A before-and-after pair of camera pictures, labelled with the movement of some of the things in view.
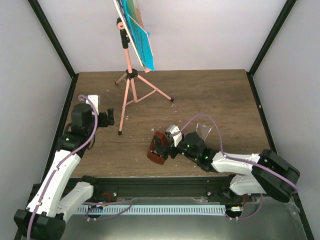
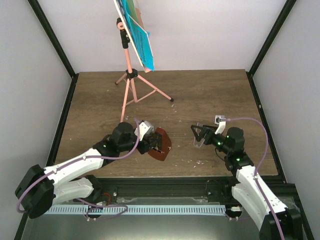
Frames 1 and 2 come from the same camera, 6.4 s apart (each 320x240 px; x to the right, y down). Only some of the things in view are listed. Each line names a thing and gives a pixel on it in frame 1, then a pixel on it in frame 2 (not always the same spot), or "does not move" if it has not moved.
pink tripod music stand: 142,88 does not move
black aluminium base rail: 116,188 does not move
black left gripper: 105,123 to 146,145
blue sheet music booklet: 140,37 does not move
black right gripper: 165,153 to 209,132
